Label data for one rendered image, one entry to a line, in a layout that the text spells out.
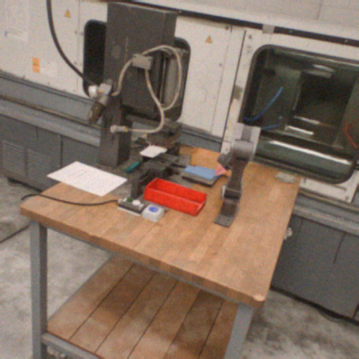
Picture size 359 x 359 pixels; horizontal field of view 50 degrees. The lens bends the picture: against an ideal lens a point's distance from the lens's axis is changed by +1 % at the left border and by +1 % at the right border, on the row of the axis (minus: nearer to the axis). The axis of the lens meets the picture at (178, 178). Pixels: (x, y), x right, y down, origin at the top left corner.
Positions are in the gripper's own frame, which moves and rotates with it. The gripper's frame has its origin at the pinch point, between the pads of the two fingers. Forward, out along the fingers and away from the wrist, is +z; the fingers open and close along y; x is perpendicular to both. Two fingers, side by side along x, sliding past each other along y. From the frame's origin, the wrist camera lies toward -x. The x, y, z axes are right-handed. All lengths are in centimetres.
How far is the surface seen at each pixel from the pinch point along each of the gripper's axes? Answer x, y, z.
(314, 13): -271, 39, -68
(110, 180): 17.4, 32.1, 32.7
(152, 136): 9.0, 32.3, 5.0
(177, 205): 23.9, 2.3, 11.6
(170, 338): 25, -42, 67
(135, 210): 37.3, 13.1, 19.3
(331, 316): -59, -118, 40
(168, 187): 12.4, 10.7, 15.8
